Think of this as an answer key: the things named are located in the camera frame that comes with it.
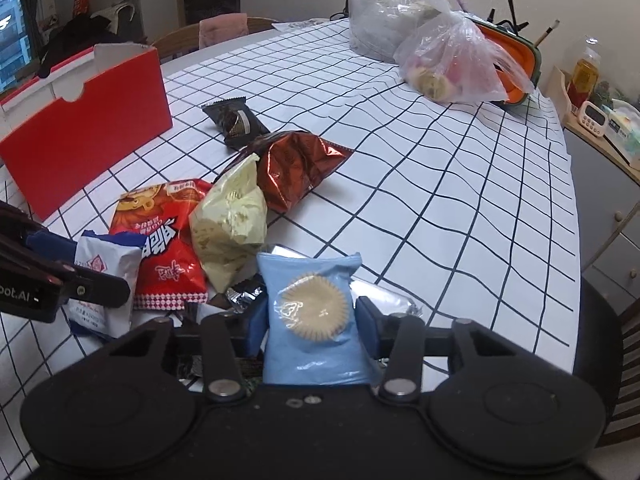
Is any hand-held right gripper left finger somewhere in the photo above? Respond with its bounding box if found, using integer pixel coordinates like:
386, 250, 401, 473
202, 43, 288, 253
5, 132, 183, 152
107, 304, 268, 402

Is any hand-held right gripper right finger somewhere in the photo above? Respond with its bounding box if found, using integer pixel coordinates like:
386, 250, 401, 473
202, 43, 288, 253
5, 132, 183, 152
356, 297, 505, 403

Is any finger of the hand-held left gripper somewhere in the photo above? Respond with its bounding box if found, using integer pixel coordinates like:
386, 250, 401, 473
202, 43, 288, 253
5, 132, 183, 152
0, 201, 76, 276
47, 261, 132, 309

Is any white blue snack packet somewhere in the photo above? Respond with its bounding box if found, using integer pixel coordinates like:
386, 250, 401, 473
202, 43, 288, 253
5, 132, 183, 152
67, 230, 143, 343

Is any clear silver snack packet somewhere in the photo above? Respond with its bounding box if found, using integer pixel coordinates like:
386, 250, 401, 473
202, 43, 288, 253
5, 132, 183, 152
350, 279, 425, 318

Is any light blue cupcake packet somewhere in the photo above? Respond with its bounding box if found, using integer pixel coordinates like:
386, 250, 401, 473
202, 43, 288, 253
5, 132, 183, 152
256, 251, 383, 387

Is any red cardboard box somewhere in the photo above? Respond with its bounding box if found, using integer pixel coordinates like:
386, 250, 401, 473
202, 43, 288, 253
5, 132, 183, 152
0, 42, 174, 222

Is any cream yellow snack packet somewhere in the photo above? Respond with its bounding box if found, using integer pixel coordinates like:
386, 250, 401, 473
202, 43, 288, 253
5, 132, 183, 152
189, 152, 268, 293

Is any clear plastic bag with snacks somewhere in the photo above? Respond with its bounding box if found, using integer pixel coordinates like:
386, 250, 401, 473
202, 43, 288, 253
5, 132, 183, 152
393, 10, 536, 105

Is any dark silver snack packet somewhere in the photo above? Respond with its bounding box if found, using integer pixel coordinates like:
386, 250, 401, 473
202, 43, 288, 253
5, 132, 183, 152
207, 280, 268, 316

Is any red noodle snack packet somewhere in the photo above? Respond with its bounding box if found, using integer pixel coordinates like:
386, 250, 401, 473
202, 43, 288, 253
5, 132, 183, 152
109, 178, 213, 311

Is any white grid tablecloth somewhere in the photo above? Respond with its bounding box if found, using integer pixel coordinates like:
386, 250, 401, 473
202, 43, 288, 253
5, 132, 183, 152
0, 20, 583, 411

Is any brown red foil packet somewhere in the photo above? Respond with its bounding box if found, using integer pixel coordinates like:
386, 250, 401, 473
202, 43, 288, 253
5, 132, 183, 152
215, 130, 356, 215

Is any black snack packet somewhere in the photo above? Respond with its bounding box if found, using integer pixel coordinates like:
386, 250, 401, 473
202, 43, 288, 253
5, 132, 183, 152
201, 96, 271, 151

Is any black clothes pile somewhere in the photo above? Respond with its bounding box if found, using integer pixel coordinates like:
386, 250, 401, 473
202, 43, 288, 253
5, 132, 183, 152
37, 14, 148, 78

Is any window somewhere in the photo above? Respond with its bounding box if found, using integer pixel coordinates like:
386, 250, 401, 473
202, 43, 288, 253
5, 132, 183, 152
0, 0, 38, 96

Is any wooden round back chair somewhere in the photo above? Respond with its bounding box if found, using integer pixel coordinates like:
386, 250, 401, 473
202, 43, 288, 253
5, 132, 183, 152
150, 17, 278, 61

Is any wooden slatted chair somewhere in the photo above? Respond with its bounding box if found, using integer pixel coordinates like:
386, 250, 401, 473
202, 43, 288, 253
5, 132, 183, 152
572, 275, 640, 448

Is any grey drawer cabinet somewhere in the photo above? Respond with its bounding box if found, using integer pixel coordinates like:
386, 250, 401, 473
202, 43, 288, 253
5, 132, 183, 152
560, 110, 640, 306

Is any pink cloth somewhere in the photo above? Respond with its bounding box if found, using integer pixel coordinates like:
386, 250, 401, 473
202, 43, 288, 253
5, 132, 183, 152
199, 14, 249, 51

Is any grey plastic bag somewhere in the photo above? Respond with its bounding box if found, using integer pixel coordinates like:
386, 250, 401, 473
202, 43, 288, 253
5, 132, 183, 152
336, 0, 453, 63

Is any orange green container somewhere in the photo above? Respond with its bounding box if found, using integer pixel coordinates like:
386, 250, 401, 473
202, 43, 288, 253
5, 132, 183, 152
470, 17, 543, 111

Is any beige organizer tray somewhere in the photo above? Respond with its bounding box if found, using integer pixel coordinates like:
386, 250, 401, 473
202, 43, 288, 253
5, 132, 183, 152
547, 65, 576, 116

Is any white kitchen timer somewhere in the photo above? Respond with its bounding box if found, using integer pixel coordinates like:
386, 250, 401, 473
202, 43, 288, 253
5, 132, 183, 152
579, 101, 608, 136

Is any printed paper sheet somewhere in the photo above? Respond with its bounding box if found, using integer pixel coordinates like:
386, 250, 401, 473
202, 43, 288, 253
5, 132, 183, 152
272, 19, 326, 31

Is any tissue pack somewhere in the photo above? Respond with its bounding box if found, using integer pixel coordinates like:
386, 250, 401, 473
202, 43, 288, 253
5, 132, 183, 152
607, 100, 640, 168

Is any clear bottle amber liquid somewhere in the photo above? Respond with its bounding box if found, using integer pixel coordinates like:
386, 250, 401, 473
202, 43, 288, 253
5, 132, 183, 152
567, 35, 603, 108

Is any short paint brush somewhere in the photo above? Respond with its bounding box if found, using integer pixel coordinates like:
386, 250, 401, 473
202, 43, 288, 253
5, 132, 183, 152
535, 20, 561, 47

